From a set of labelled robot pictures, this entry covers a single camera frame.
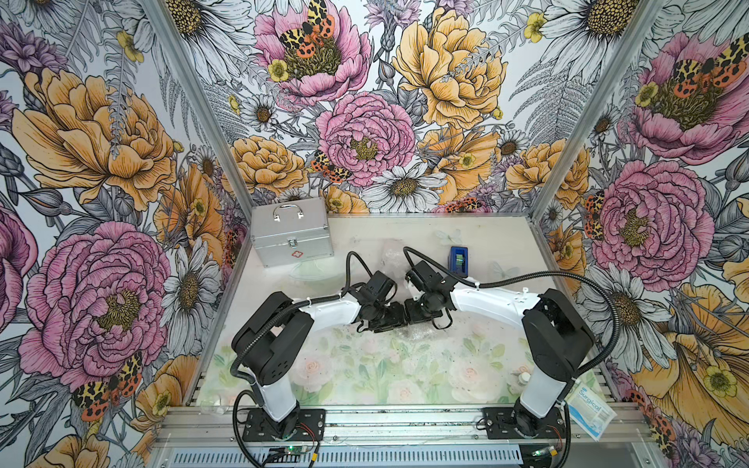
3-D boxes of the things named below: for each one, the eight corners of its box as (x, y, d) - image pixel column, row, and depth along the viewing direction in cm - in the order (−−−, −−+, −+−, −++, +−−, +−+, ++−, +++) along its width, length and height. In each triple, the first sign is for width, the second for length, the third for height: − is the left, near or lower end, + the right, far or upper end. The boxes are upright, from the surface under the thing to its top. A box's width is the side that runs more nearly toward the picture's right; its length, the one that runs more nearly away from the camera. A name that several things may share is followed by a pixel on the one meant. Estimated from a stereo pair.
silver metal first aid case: (265, 271, 107) (248, 238, 93) (268, 239, 117) (253, 205, 103) (334, 260, 110) (328, 227, 97) (331, 230, 120) (324, 196, 107)
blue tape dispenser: (448, 278, 105) (451, 267, 99) (448, 255, 111) (451, 243, 106) (464, 280, 104) (469, 269, 99) (463, 257, 111) (468, 245, 106)
